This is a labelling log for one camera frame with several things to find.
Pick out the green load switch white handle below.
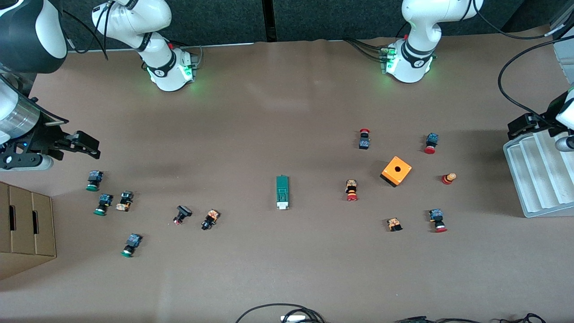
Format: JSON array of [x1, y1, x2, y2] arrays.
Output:
[[275, 175, 290, 210]]

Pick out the green push button blue block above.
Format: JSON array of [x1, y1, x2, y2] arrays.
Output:
[[121, 233, 143, 258], [94, 193, 113, 216], [86, 170, 104, 192]]

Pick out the grey ridged plastic tray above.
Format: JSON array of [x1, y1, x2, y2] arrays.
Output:
[[503, 130, 574, 218]]

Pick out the grey metal cabinet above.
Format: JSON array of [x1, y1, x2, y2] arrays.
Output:
[[548, 0, 574, 85]]

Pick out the brown cardboard box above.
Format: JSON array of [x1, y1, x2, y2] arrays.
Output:
[[0, 181, 57, 281]]

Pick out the black flat square button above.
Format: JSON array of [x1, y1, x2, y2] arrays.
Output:
[[173, 205, 193, 225]]

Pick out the black knob selector orange block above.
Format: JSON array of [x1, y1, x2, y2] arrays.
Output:
[[201, 209, 220, 231]]

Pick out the black switch orange block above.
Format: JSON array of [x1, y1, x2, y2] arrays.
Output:
[[116, 191, 134, 212]]

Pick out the orange button enclosure box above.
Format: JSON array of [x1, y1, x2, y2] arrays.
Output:
[[380, 156, 413, 188]]

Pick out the black vertical post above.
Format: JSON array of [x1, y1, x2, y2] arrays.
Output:
[[262, 0, 276, 42]]

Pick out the black looped cable bundle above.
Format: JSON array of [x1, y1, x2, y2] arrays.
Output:
[[235, 303, 326, 323]]

